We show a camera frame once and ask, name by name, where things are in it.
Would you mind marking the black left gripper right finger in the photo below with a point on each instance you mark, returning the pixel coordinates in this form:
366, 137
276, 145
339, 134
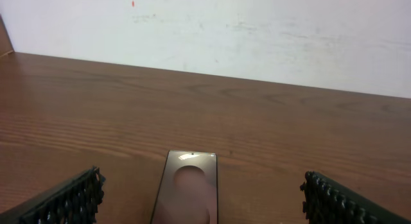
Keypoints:
328, 202

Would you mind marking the brown cardboard panel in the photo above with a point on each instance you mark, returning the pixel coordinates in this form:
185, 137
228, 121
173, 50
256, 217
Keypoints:
5, 44

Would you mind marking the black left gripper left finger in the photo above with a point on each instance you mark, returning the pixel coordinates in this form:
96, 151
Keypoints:
75, 200

